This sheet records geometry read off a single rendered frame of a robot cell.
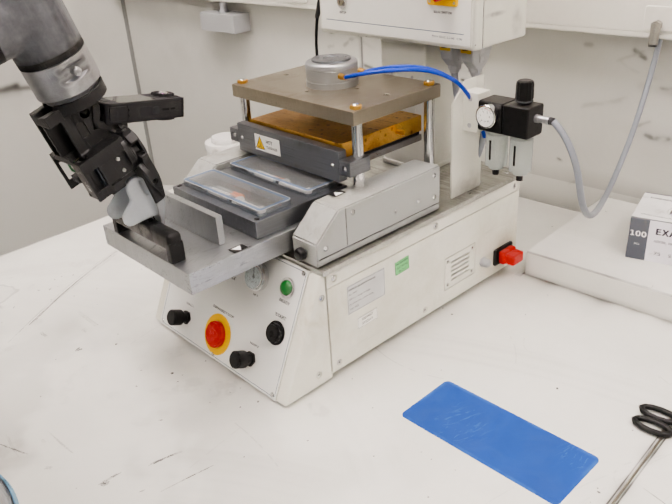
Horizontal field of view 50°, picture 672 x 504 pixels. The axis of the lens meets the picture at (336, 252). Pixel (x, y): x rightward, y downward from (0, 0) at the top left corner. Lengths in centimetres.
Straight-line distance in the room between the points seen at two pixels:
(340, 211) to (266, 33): 118
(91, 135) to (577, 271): 78
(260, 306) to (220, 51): 133
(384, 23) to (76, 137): 54
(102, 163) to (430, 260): 51
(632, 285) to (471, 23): 48
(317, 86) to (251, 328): 36
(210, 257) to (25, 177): 167
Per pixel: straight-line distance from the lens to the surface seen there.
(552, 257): 126
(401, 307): 108
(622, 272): 124
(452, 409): 98
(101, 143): 87
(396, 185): 100
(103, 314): 128
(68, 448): 101
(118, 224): 101
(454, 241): 114
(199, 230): 96
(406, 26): 115
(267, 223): 94
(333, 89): 106
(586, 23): 142
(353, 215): 95
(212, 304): 110
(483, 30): 109
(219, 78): 227
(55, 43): 82
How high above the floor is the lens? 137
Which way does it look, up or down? 27 degrees down
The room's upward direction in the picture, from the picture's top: 4 degrees counter-clockwise
